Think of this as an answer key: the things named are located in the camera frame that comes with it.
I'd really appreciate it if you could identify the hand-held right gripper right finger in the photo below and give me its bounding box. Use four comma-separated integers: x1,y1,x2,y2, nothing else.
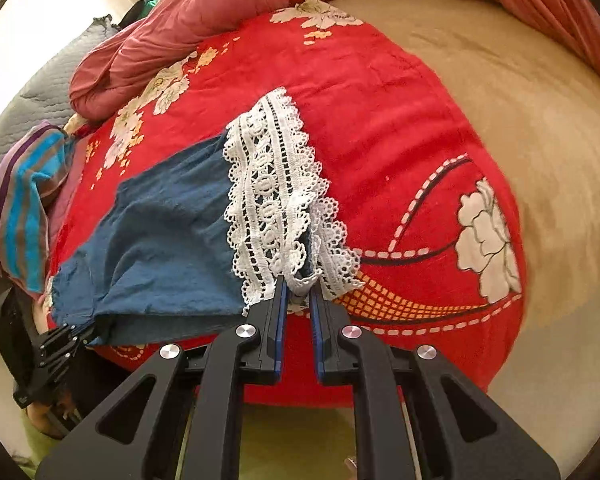
309,285,563,480

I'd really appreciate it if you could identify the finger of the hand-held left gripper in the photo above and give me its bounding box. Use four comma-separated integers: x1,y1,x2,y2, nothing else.
34,326,99,372

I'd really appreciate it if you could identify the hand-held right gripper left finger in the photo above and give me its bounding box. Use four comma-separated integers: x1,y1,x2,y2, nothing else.
35,275,288,480

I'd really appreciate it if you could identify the blue denim pants lace trim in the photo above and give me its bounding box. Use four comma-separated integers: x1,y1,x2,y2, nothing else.
50,87,366,348

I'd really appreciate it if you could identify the striped pillow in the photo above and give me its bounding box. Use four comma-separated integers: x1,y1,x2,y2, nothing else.
0,120,78,293

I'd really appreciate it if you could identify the mauve quilted cloth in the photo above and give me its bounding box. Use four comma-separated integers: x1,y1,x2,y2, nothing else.
45,137,88,243

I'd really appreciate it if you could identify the red floral blanket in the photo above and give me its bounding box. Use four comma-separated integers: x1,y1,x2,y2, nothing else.
42,0,528,408

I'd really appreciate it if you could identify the pink quilt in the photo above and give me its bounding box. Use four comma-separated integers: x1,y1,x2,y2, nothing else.
70,0,600,123

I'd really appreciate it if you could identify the beige bed sheet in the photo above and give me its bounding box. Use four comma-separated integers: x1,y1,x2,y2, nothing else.
325,0,600,461

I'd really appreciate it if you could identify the dark green clothing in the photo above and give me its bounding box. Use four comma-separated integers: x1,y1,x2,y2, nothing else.
117,0,173,28

